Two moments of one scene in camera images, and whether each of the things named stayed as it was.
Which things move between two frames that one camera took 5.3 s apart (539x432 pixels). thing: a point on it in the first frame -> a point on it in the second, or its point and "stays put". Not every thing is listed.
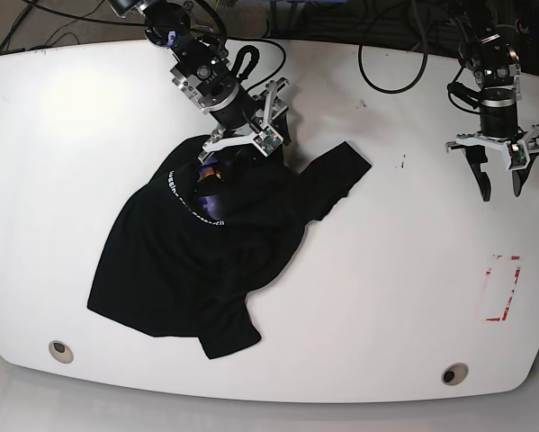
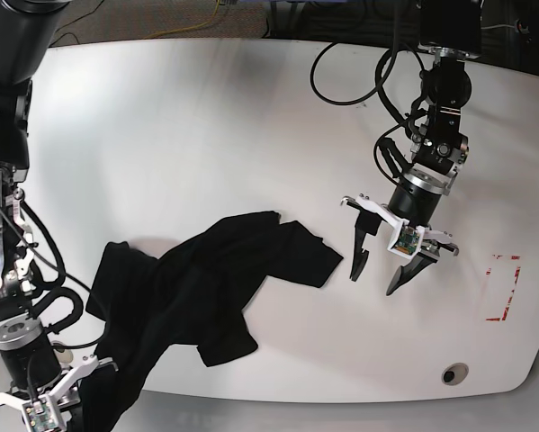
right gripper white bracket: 516,149 -> 418,262
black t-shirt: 182,251 -> 196,293
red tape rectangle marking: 513,290 stays put
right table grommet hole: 454,373 stays put
